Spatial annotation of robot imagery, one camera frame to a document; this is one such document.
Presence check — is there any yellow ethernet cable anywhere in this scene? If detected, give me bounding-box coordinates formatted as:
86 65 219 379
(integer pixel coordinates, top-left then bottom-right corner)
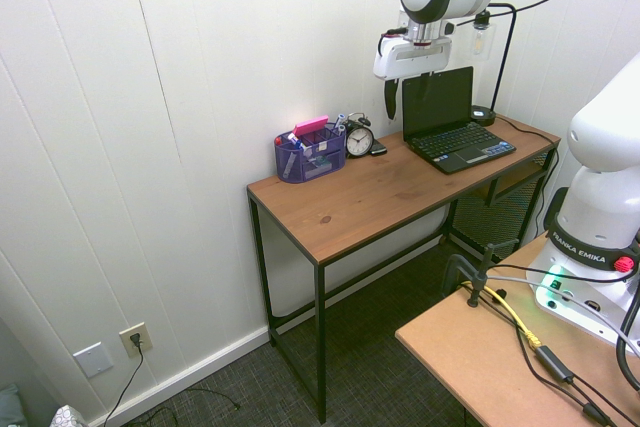
487 286 545 351

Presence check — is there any black cord plugged into outlet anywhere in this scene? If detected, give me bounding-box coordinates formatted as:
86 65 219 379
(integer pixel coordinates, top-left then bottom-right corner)
101 333 146 427

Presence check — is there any black lamp power cord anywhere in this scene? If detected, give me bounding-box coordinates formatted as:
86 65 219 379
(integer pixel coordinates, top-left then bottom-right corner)
494 115 562 236

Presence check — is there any thick black robot base cable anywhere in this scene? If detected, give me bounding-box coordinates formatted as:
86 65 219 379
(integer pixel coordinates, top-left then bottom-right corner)
615 291 640 391

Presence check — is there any grey cable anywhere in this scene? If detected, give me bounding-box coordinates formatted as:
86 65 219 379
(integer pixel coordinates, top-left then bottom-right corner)
487 273 640 344

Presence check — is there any plywood robot mounting table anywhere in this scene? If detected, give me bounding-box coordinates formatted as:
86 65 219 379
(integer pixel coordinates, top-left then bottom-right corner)
394 230 640 427

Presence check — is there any beige wall power outlet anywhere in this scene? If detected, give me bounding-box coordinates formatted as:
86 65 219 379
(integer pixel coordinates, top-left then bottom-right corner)
118 322 153 360

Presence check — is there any white patterned box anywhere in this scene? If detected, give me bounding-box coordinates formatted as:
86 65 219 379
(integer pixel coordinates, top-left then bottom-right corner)
51 403 87 427

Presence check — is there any black desk lamp glass shade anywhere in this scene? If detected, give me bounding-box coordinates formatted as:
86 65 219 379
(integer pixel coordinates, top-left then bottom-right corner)
457 2 518 128

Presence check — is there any wooden desk black metal frame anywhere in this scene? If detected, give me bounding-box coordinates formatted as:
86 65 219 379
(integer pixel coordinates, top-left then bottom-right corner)
246 114 562 424

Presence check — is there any black inline cable adapter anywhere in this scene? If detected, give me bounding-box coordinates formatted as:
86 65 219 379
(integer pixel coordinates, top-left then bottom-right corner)
533 345 577 384

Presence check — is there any black metal clamp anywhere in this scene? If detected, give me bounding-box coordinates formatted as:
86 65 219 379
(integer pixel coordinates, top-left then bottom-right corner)
441 240 522 309

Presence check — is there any white blank wall plate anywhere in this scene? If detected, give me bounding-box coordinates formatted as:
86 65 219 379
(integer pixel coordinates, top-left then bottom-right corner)
72 341 113 379

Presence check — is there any black cable on floor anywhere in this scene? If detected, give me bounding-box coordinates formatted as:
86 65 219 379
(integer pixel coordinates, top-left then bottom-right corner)
137 385 242 424

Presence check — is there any black twin bell alarm clock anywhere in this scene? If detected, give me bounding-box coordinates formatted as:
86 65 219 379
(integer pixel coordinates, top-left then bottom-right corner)
344 111 376 159

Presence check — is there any small black laptop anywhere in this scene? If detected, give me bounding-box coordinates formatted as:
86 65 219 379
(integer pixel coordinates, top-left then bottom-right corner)
401 65 518 176

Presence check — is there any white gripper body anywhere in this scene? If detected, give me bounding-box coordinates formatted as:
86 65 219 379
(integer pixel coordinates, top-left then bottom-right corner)
372 35 455 82

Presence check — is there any purple mesh desk organizer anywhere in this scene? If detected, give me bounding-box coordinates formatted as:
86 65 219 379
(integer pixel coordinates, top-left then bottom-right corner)
273 121 348 185

